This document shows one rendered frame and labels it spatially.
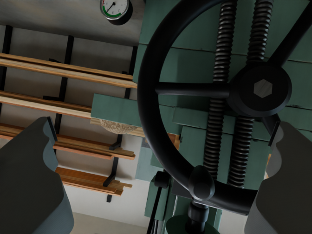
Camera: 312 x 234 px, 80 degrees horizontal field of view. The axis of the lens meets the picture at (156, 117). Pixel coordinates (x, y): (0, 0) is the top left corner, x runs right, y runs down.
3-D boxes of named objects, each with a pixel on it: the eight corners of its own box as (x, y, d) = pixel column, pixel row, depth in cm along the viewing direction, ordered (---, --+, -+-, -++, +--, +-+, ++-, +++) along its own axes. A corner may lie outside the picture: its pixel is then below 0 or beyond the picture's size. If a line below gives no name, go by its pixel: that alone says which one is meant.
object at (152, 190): (169, 186, 76) (162, 221, 76) (172, 178, 85) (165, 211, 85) (149, 180, 77) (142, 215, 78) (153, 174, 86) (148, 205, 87)
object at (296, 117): (340, 114, 35) (335, 135, 35) (286, 114, 56) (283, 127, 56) (139, 83, 43) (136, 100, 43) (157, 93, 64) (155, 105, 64)
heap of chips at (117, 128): (127, 124, 45) (125, 139, 45) (143, 122, 58) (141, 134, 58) (94, 117, 46) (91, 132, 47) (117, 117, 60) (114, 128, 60)
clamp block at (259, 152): (275, 142, 29) (263, 198, 29) (250, 134, 42) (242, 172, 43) (180, 124, 32) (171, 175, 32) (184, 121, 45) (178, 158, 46)
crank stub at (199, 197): (198, 171, 17) (222, 188, 16) (197, 157, 22) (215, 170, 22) (182, 193, 17) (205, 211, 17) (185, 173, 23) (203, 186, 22)
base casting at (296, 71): (366, 68, 34) (355, 117, 35) (259, 97, 91) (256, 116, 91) (136, 42, 43) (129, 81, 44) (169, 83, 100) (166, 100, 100)
